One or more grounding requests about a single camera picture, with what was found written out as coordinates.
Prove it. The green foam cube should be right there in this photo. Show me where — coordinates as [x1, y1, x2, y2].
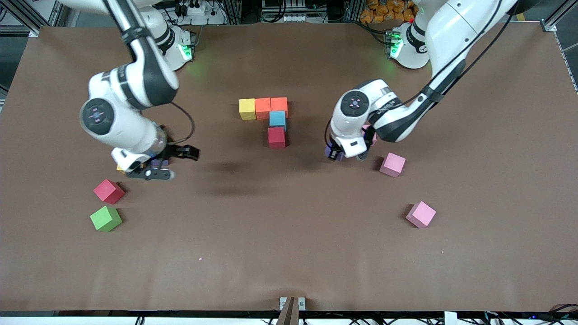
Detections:
[89, 205, 123, 233]

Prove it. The bag of orange fruit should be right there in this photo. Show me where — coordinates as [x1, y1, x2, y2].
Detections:
[360, 0, 418, 24]

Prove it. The metal table edge bracket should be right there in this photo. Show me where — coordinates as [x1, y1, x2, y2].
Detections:
[279, 297, 306, 312]

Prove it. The red foam cube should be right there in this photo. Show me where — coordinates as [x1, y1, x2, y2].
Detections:
[93, 179, 126, 205]
[268, 127, 287, 149]

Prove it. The brown tapered post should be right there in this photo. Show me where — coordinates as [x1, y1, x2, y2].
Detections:
[275, 297, 296, 325]

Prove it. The aluminium frame rail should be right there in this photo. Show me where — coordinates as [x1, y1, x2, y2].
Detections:
[18, 0, 68, 37]
[540, 0, 578, 93]

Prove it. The white power strip with plugs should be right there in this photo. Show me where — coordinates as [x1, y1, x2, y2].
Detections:
[177, 2, 207, 17]

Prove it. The orange foam cube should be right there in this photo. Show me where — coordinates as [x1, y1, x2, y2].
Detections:
[255, 97, 271, 121]
[270, 97, 289, 118]

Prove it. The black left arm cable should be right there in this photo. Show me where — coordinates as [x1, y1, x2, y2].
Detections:
[324, 0, 517, 149]

